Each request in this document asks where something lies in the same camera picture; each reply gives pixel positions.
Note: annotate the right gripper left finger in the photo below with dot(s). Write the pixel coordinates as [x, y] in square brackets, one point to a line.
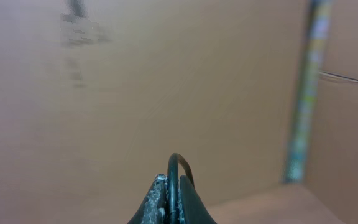
[152, 208]

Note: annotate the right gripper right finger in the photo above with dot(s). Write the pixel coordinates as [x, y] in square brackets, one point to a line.
[191, 208]

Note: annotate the colourful painted backdrop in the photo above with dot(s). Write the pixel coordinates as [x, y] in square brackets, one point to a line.
[316, 35]

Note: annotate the cardboard box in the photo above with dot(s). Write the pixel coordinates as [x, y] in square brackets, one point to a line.
[96, 95]

